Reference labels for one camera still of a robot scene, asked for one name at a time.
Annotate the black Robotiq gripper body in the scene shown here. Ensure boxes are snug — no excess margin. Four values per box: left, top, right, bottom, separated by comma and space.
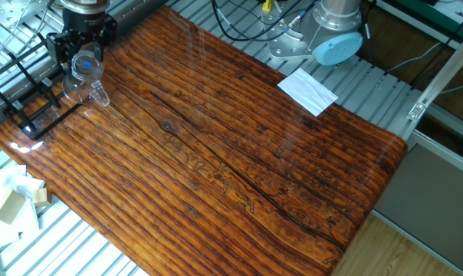
61, 8, 109, 39

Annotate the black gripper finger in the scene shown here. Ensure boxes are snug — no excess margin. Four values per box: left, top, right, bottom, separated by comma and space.
91, 15, 118, 61
46, 31, 79, 64

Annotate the clear glass cup with handle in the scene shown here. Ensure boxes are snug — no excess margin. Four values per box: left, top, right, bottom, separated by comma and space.
61, 50, 111, 108

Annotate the black metal cup rack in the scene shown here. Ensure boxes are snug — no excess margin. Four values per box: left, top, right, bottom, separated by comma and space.
0, 31, 84, 142

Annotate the aluminium plate with holes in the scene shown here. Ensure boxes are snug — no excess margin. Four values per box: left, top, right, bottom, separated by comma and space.
0, 0, 49, 31

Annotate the crumpled paper and box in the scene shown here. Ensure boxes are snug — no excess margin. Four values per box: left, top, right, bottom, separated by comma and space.
0, 164, 47, 248

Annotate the small light wooden block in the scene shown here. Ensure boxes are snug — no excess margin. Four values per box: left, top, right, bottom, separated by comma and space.
31, 187, 53, 209

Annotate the glossy wood-grain table mat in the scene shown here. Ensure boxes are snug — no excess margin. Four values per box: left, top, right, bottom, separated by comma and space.
0, 5, 409, 276

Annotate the white paper sheet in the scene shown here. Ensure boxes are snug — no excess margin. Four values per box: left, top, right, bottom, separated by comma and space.
277, 67, 340, 118

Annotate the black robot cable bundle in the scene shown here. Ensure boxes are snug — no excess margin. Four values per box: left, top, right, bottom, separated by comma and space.
210, 0, 320, 43

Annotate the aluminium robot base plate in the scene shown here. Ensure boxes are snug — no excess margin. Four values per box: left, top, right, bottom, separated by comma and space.
261, 0, 324, 61

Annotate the silver cable connector plug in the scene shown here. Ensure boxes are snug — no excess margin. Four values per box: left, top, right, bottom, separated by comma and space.
287, 9, 308, 31

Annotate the aluminium frame post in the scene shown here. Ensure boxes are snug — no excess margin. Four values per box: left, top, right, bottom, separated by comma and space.
406, 22, 463, 123

